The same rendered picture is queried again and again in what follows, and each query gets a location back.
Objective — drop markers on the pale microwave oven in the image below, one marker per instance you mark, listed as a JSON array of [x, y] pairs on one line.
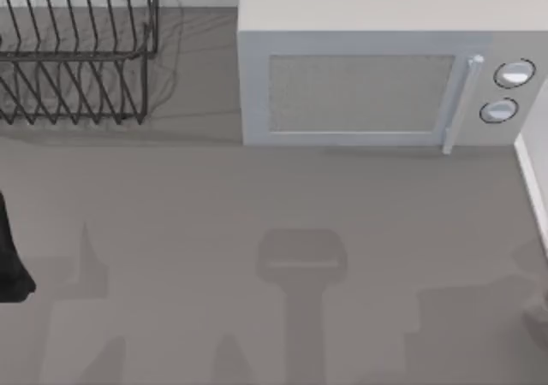
[[377, 13]]

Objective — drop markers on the small microwave knob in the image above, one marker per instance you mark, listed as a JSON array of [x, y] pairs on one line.
[[498, 110]]

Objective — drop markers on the large microwave knob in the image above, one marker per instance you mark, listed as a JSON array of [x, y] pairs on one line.
[[514, 72]]

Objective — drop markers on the microwave oven door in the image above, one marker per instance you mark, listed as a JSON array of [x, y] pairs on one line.
[[359, 92]]

